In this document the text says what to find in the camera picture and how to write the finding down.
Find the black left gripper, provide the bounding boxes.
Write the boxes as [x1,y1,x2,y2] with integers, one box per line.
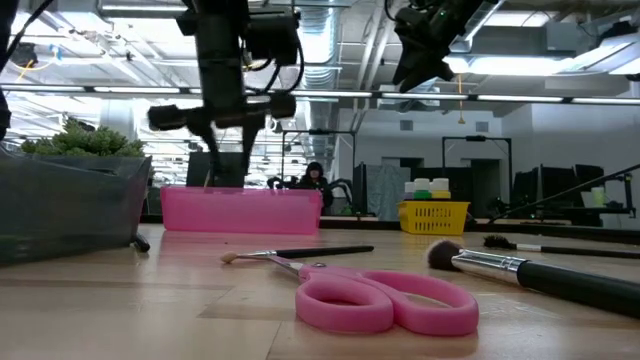
[147,34,297,189]

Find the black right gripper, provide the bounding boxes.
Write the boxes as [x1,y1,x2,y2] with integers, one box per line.
[392,3,454,94]

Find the green paint bottle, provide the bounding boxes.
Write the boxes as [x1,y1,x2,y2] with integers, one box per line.
[412,177,433,201]

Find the yellow paint bottle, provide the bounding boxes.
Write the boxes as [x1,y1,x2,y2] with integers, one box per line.
[430,177,452,201]

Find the black paintbrush tan tip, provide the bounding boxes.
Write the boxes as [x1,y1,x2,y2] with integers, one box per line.
[219,244,375,265]

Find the pink handled scissors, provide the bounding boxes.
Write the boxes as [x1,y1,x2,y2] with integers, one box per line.
[267,254,480,337]

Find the black paintbrush black bristles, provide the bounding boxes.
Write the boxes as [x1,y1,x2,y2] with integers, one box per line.
[483,234,640,260]

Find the thick black makeup brush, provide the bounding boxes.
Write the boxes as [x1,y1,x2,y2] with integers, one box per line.
[426,239,640,320]

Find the black computer monitor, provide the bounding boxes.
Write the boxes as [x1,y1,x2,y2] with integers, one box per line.
[185,151,248,189]
[539,166,576,211]
[574,163,606,194]

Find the pink plastic tray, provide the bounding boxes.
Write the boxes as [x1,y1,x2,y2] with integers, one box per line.
[159,186,324,236]

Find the person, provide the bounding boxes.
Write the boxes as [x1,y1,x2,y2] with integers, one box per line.
[297,160,335,209]

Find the grey fabric panel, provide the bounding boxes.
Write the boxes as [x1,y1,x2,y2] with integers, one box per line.
[367,164,411,221]

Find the yellow plastic basket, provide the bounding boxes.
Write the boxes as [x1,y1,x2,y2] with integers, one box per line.
[397,200,471,237]

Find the green artificial plant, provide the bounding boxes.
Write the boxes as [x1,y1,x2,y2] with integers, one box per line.
[19,118,151,159]

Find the grey plastic bin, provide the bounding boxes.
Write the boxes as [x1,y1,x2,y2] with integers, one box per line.
[0,149,153,265]

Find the black ceiling spotlight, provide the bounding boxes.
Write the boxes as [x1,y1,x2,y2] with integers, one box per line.
[9,42,39,69]

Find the silver ventilation duct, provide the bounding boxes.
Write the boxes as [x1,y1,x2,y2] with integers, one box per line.
[287,0,346,161]

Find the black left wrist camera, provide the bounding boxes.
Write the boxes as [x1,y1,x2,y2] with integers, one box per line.
[244,9,301,67]

